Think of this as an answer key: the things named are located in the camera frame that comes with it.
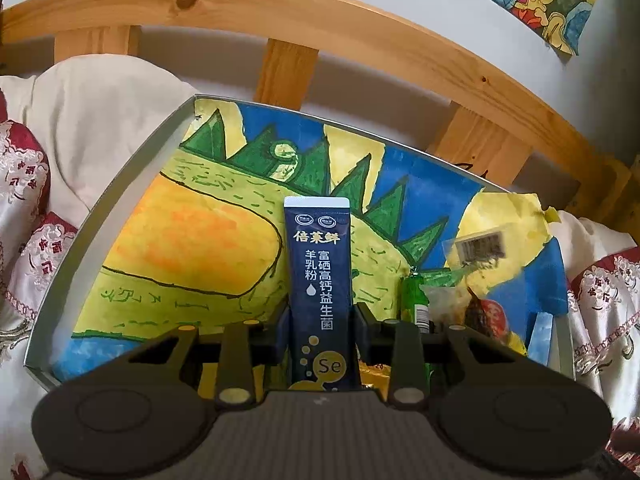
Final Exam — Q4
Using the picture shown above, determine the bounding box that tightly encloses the metal tray with dinosaur drawing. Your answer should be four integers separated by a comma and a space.
25, 96, 568, 389

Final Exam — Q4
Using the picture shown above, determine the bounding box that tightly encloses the floral embroidered bedspread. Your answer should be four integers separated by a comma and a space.
550, 211, 639, 474

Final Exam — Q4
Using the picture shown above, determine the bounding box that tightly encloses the light blue small packet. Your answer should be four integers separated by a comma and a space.
527, 312, 554, 366

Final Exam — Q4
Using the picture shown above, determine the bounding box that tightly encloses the clear wrapper red snack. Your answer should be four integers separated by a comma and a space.
420, 285, 510, 341

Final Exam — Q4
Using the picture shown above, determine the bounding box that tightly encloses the navy goat milk powder sachet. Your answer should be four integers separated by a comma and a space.
283, 196, 361, 391

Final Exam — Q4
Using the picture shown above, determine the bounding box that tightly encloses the cream plain pillow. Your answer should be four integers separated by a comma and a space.
1, 54, 196, 228

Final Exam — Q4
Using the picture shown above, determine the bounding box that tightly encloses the white floral embroidered pillow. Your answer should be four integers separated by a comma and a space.
1, 101, 76, 479

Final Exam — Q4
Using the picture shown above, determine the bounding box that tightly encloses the wooden bed headboard rail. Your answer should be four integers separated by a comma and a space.
1, 0, 639, 234

